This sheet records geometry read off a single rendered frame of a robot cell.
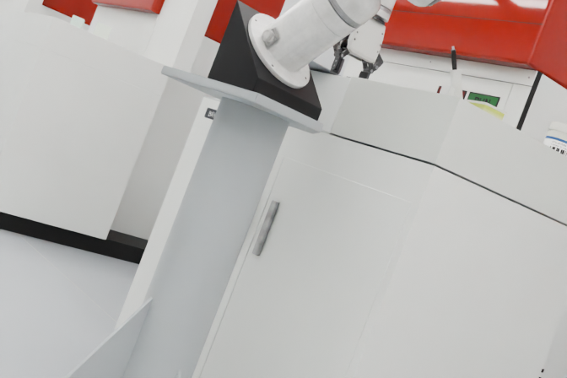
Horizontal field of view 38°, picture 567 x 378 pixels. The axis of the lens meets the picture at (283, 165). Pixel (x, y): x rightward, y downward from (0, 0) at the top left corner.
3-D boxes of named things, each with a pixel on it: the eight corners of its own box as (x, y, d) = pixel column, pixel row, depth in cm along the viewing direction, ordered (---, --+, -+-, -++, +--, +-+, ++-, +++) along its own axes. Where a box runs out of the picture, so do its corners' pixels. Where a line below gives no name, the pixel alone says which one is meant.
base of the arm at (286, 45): (263, 78, 171) (332, 28, 162) (237, 5, 179) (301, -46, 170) (316, 96, 186) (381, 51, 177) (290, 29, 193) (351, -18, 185)
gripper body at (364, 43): (375, 22, 210) (360, 62, 210) (348, 5, 204) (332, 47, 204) (396, 24, 204) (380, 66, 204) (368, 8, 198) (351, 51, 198)
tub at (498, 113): (477, 133, 212) (487, 109, 212) (498, 137, 205) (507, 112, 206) (456, 123, 208) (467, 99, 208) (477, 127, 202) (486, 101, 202)
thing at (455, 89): (443, 121, 214) (461, 73, 215) (454, 124, 211) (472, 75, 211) (428, 114, 211) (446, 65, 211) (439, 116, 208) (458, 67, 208)
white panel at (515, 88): (320, 148, 299) (359, 45, 300) (492, 204, 235) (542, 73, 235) (314, 145, 298) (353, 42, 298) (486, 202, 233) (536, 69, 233)
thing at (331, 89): (239, 109, 245) (256, 65, 245) (357, 144, 201) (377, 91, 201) (213, 98, 239) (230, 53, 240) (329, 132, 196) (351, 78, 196)
